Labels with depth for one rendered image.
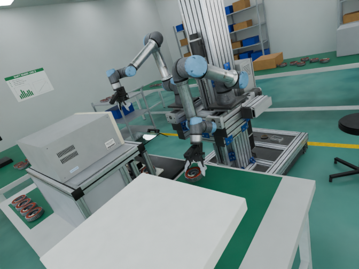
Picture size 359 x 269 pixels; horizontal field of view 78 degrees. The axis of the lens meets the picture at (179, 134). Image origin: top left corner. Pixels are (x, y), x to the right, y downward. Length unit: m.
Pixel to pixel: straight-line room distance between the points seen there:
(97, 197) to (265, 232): 0.78
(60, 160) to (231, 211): 0.88
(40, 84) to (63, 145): 5.71
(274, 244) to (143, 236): 0.63
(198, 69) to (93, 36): 6.66
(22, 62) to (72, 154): 5.73
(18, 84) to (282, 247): 6.43
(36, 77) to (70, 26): 1.79
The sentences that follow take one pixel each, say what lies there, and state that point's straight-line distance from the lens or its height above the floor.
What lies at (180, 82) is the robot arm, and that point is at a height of 1.32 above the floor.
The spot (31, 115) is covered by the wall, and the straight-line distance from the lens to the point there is 6.73.
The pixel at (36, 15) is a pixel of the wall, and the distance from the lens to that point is 7.27.
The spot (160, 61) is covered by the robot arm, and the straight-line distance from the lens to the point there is 2.08.
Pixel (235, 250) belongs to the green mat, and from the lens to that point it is 1.03.
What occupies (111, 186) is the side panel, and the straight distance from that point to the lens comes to 1.19.
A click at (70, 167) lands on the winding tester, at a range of 1.21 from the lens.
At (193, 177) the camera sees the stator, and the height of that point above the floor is 0.83.
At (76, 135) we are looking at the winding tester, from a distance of 1.20.
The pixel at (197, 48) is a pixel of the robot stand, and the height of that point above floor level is 1.46.
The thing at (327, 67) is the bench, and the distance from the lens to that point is 3.34.
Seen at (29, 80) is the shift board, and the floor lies 1.69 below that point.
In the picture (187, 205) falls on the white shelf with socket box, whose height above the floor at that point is 1.20.
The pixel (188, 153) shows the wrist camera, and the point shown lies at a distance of 1.27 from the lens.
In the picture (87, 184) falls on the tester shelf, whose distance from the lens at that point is 1.11.
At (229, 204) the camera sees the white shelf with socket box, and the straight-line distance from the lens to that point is 0.54.
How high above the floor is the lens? 1.57
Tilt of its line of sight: 23 degrees down
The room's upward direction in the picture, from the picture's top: 18 degrees counter-clockwise
